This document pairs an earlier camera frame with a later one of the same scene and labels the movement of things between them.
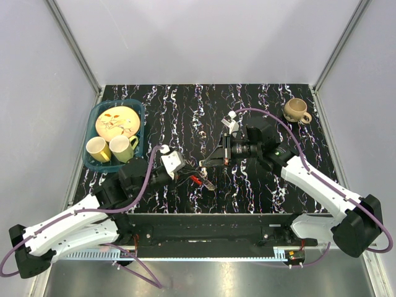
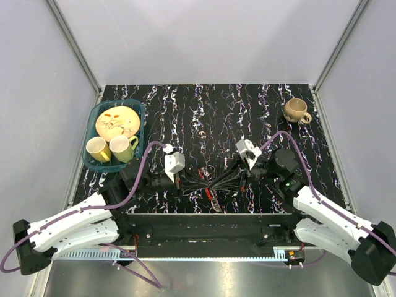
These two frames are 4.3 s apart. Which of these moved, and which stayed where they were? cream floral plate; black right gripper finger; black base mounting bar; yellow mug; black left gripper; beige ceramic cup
Moved: black left gripper; black right gripper finger
Stayed: black base mounting bar; cream floral plate; yellow mug; beige ceramic cup
